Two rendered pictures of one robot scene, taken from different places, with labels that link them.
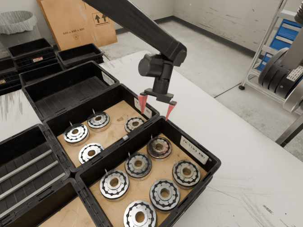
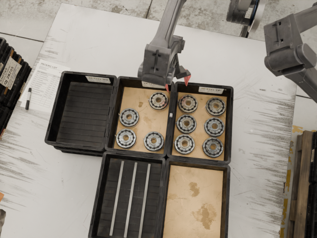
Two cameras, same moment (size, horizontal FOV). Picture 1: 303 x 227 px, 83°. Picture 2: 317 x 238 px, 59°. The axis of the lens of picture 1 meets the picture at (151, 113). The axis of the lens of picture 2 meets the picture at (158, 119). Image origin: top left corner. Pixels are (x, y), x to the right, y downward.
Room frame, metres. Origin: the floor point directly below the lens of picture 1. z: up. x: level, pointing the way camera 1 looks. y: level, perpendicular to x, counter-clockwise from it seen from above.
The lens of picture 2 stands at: (0.04, 0.41, 2.23)
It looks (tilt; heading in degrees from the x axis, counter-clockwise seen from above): 71 degrees down; 325
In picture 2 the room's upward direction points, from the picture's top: 7 degrees counter-clockwise
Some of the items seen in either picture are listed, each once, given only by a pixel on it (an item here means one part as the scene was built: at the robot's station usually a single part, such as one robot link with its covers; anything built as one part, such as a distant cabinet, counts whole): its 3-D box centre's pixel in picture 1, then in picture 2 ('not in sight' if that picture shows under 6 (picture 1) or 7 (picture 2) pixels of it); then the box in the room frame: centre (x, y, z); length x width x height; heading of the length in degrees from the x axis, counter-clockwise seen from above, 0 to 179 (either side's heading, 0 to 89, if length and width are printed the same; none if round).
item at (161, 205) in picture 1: (164, 193); (214, 126); (0.20, -0.04, 0.86); 0.10 x 0.10 x 0.01
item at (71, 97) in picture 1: (75, 94); (85, 112); (0.70, 0.40, 0.87); 0.40 x 0.30 x 0.11; 132
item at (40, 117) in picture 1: (72, 86); (82, 108); (0.70, 0.40, 0.92); 0.40 x 0.30 x 0.02; 132
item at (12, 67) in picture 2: not in sight; (10, 72); (1.55, 0.64, 0.41); 0.31 x 0.02 x 0.16; 124
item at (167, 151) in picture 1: (159, 147); (188, 103); (0.38, -0.03, 0.86); 0.10 x 0.10 x 0.01
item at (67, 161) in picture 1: (103, 119); (140, 114); (0.48, 0.20, 0.92); 0.40 x 0.30 x 0.02; 132
